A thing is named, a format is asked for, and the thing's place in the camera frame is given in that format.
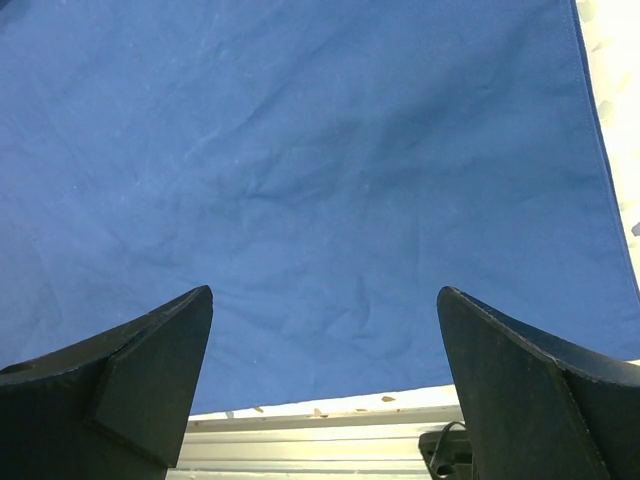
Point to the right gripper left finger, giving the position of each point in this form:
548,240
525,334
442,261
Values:
113,406

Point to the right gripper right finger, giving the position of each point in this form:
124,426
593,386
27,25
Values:
536,406

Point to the blue surgical drape cloth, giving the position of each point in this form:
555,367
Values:
325,167

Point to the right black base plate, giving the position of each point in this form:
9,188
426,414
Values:
448,453

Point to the aluminium mounting rail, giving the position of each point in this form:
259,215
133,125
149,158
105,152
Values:
360,445

